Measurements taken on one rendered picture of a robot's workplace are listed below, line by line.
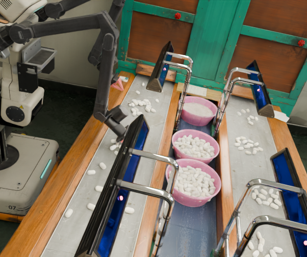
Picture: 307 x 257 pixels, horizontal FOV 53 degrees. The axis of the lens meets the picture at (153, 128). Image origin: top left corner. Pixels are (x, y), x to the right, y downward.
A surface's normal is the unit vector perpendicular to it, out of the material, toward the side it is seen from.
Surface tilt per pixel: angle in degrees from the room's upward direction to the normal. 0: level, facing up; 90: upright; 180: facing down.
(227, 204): 0
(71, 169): 0
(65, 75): 90
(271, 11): 90
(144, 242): 0
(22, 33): 88
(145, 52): 90
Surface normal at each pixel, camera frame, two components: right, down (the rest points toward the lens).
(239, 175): 0.17, -0.82
